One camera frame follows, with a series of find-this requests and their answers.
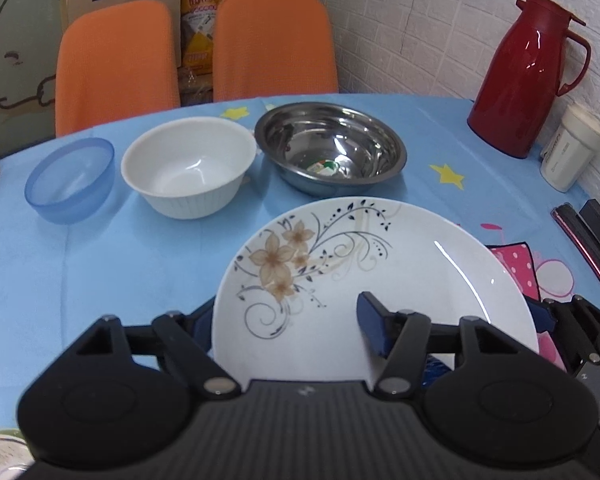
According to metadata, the red thermos jug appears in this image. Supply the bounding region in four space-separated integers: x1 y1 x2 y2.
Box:
467 0 592 158

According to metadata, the left orange chair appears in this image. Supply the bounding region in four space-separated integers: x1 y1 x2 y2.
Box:
55 0 181 138

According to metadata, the blue translucent plastic bowl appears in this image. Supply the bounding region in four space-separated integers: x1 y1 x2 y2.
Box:
24 138 116 224

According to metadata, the blue cartoon tablecloth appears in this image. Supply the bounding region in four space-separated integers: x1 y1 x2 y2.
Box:
0 94 600 429

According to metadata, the yellow snack bag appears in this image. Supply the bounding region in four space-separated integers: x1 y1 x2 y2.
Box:
181 0 222 75

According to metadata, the white ribbed bowl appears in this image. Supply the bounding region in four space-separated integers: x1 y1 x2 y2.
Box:
121 117 257 220

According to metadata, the smartphone with pink edge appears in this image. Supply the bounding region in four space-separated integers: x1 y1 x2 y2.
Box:
550 203 600 281

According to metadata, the right orange chair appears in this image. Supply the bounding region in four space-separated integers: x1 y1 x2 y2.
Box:
212 0 339 102

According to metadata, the stainless steel bowl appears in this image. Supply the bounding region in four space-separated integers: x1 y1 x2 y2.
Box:
254 102 407 198

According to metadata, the floral white plate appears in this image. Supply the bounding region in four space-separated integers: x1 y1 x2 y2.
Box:
212 197 538 385

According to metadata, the orange chair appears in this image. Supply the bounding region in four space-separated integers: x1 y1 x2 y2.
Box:
212 0 339 102
55 0 181 138

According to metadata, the gold-rimmed white plate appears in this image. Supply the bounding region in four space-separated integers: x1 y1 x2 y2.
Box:
0 434 34 480

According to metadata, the white cream tumbler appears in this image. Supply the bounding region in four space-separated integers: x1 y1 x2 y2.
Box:
541 103 600 192

